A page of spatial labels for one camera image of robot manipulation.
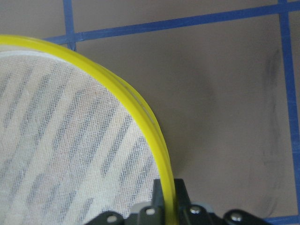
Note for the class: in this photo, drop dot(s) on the yellow steamer layer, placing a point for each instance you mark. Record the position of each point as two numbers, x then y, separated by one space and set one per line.
75 139

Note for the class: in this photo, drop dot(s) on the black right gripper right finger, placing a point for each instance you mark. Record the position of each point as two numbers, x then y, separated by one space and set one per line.
182 196

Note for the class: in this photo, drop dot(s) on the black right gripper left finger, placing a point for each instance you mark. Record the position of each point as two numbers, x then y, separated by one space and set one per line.
157 194

